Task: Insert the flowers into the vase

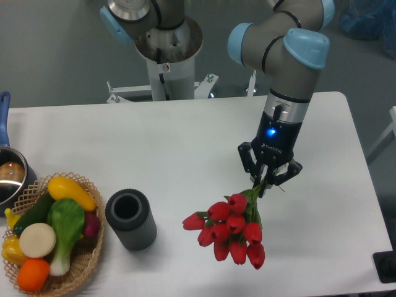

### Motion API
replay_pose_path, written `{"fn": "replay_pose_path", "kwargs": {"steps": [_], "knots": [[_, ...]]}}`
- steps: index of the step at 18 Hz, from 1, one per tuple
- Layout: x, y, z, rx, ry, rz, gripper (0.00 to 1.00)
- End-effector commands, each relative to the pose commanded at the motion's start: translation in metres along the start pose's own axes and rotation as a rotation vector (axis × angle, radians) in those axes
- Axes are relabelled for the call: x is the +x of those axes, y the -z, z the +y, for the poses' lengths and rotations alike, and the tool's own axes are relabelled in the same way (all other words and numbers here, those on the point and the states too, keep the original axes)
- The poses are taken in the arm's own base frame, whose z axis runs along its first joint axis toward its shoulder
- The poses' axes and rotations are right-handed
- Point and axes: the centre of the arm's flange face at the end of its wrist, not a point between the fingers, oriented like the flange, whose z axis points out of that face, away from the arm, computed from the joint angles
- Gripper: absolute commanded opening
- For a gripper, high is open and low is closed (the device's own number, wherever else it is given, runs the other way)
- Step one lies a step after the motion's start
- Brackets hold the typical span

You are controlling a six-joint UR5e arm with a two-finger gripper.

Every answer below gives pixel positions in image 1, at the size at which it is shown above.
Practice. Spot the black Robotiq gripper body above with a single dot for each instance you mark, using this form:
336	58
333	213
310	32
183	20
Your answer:
274	142

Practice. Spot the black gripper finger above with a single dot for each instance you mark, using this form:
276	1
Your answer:
278	176
250	166

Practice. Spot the red tulip bouquet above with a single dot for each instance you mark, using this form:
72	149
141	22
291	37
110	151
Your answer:
232	227

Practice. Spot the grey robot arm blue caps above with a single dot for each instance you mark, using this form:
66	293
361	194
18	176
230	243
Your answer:
289	47

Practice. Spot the dark grey ribbed vase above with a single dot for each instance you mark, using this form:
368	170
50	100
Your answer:
129	214

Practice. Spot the black device at table edge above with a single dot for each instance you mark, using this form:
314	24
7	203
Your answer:
385	266

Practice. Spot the blue plastic bag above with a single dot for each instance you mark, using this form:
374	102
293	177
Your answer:
369	20

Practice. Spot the red radish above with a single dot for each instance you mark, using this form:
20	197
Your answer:
92	225

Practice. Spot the woven wicker basket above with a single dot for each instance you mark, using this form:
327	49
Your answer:
85	254

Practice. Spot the yellow squash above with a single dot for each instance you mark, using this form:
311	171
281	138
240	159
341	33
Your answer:
61	188

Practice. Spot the green bok choy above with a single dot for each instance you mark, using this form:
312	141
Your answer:
67	219

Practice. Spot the green cucumber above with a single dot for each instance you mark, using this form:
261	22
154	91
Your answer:
37	213

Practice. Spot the round beige bun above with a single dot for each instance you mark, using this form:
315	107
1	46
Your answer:
37	240

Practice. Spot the yellow banana tip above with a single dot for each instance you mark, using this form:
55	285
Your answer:
11	218

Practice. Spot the orange fruit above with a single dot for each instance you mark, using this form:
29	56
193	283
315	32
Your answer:
33	274

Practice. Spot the yellow bell pepper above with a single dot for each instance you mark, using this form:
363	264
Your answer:
12	252

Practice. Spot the white frame at right edge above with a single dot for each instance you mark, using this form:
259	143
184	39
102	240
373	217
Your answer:
383	141

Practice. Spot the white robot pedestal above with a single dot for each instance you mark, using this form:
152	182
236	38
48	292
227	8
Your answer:
170	60

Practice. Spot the blue handled saucepan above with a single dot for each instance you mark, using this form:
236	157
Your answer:
16	173

